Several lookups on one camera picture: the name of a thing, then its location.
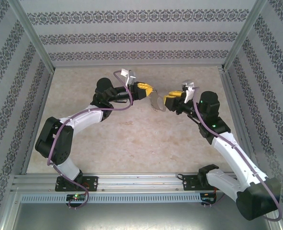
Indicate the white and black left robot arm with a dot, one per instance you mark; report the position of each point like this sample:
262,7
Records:
83,119

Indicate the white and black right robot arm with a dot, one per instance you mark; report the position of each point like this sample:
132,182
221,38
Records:
234,153

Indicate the right circuit board, blue light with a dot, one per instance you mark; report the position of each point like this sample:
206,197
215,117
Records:
207,198

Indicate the left circuit board, green light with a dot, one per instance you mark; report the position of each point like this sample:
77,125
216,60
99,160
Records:
76,197

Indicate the grey sheet metal tray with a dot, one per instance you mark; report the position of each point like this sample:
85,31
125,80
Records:
141,216

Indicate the right wrist camera, white mount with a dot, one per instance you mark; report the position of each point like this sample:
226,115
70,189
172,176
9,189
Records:
188,92

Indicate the wrist camera, white mount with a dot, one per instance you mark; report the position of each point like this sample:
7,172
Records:
188,92
129,76

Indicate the left wrist camera, white mount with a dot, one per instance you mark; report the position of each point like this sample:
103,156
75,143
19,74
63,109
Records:
129,76

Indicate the aluminium back wall strip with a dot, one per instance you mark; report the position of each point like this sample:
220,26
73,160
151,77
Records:
141,65

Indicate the aluminium wall strip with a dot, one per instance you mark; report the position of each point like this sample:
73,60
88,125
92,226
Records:
141,65
39,119

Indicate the aluminium right side rail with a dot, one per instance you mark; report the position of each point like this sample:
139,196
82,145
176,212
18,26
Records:
234,107

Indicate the aluminium left wall strip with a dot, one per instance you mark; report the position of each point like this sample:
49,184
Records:
39,119

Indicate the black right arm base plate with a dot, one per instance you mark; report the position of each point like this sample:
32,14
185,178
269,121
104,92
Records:
186,184

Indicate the aluminium right frame post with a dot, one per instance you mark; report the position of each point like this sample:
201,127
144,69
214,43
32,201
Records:
241,36

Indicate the aluminium frame post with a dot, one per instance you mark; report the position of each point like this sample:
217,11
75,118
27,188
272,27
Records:
241,36
34,36

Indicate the aluminium mounting rail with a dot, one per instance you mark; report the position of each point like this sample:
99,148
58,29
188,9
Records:
141,183

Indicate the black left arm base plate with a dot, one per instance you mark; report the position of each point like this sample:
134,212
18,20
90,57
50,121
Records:
93,183

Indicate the aluminium left frame post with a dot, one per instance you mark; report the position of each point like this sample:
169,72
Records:
34,36

